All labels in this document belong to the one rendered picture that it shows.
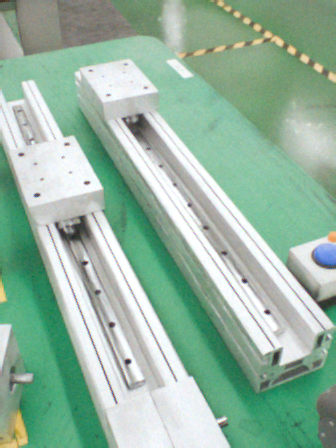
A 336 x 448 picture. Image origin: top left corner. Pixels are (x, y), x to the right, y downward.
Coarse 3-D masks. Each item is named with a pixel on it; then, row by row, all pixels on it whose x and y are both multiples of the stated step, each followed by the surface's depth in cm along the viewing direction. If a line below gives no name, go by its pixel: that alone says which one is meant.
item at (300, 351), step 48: (144, 144) 99; (144, 192) 89; (192, 192) 89; (192, 240) 75; (240, 240) 76; (192, 288) 79; (240, 288) 68; (288, 288) 68; (240, 336) 66; (288, 336) 68
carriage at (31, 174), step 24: (48, 144) 87; (72, 144) 87; (24, 168) 82; (48, 168) 82; (72, 168) 82; (24, 192) 77; (48, 192) 77; (72, 192) 77; (96, 192) 78; (48, 216) 77; (72, 216) 79
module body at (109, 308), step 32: (0, 96) 108; (32, 96) 108; (0, 128) 100; (32, 128) 105; (96, 224) 78; (64, 256) 73; (96, 256) 79; (64, 288) 69; (96, 288) 72; (128, 288) 68; (64, 320) 74; (96, 320) 70; (128, 320) 69; (96, 352) 61; (128, 352) 64; (160, 352) 61; (96, 384) 58; (128, 384) 62; (160, 384) 61
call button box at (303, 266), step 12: (324, 240) 79; (300, 252) 77; (312, 252) 76; (288, 264) 79; (300, 264) 76; (312, 264) 75; (324, 264) 75; (300, 276) 77; (312, 276) 74; (324, 276) 73; (312, 288) 74; (324, 288) 73; (324, 300) 75
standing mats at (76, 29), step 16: (64, 0) 405; (80, 0) 405; (96, 0) 404; (64, 16) 379; (80, 16) 379; (96, 16) 379; (112, 16) 378; (64, 32) 357; (80, 32) 356; (96, 32) 356; (112, 32) 356; (128, 32) 355; (64, 48) 337
